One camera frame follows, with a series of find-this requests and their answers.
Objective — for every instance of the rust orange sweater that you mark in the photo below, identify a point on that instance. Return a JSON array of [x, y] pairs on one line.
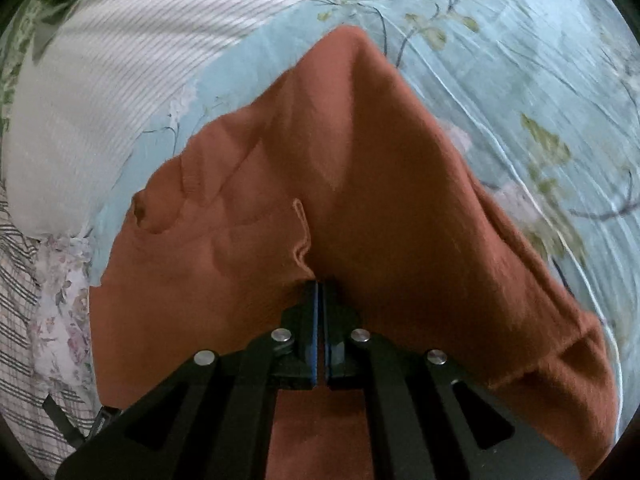
[[350, 160]]

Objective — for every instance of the white striped blanket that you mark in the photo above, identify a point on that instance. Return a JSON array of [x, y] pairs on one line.
[[125, 85]]

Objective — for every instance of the light blue floral bedsheet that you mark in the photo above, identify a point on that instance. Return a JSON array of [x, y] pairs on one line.
[[500, 60]]

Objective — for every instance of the white floral pillow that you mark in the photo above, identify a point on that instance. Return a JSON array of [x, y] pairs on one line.
[[65, 320]]

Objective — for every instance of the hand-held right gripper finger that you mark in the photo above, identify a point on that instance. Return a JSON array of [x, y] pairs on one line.
[[314, 335], [325, 335]]

